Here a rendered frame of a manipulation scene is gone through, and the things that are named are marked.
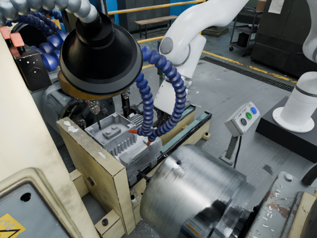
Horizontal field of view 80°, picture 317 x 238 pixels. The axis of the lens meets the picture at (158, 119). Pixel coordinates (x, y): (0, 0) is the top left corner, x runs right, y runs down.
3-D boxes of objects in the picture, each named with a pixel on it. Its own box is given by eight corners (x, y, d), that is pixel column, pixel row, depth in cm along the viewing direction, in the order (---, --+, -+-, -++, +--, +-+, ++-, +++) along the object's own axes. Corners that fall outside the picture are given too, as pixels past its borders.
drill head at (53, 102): (81, 168, 74) (61, 117, 59) (39, 122, 96) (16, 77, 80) (130, 135, 88) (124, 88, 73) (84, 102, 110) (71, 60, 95)
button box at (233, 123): (233, 138, 75) (245, 134, 70) (223, 123, 75) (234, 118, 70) (251, 118, 84) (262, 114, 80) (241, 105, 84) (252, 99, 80)
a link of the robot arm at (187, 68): (181, 75, 57) (195, 80, 64) (198, 29, 53) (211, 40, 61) (161, 67, 61) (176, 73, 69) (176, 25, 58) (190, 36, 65)
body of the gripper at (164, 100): (194, 87, 64) (182, 117, 67) (171, 78, 69) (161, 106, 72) (184, 83, 58) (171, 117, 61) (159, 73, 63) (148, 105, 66)
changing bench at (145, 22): (172, 30, 592) (173, 14, 565) (180, 32, 572) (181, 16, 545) (135, 38, 524) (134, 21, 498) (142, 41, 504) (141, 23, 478)
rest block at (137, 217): (135, 226, 68) (132, 209, 61) (122, 213, 72) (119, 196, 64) (147, 213, 72) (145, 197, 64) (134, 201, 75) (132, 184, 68)
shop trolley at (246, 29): (270, 53, 435) (289, 2, 373) (240, 58, 408) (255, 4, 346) (252, 46, 473) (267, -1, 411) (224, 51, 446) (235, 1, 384)
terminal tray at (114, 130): (108, 163, 56) (103, 146, 52) (88, 145, 62) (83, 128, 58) (138, 141, 63) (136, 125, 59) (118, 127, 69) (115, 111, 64)
